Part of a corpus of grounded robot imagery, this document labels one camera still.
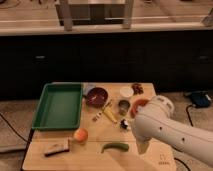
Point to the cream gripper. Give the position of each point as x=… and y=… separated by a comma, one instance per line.
x=142, y=146

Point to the orange peach fruit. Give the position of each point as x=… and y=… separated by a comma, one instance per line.
x=80, y=135

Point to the brown dried food cluster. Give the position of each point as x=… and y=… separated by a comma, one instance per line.
x=137, y=88

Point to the wooden block brush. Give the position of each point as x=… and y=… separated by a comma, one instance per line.
x=56, y=147

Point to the white stool frame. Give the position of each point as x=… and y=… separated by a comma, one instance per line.
x=94, y=12

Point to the dark red bowl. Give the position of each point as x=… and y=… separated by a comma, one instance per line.
x=97, y=97

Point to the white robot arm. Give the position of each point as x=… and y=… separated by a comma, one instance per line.
x=154, y=121

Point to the small metal cup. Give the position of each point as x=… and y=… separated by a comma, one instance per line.
x=124, y=106

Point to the blue device on floor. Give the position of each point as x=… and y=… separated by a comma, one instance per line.
x=199, y=99

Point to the green plastic tray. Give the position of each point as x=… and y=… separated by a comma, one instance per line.
x=59, y=107

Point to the orange plate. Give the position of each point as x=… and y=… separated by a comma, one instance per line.
x=136, y=104

